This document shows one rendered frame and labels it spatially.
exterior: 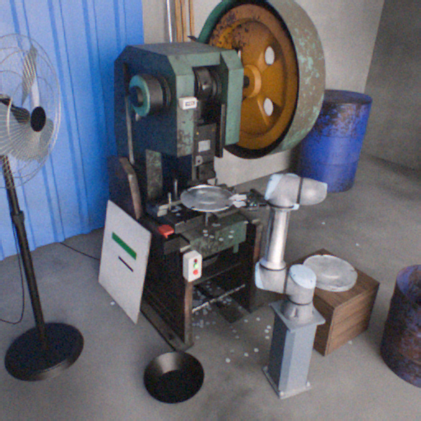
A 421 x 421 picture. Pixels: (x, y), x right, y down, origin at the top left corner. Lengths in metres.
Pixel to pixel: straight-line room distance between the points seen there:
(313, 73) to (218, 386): 1.58
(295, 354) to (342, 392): 0.38
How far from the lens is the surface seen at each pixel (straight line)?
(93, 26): 3.00
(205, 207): 2.09
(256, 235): 2.31
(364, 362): 2.54
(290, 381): 2.22
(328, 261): 2.52
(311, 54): 2.06
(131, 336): 2.50
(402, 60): 5.16
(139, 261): 2.39
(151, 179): 2.31
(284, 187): 1.71
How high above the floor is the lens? 1.78
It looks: 28 degrees down
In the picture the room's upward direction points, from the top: 2 degrees clockwise
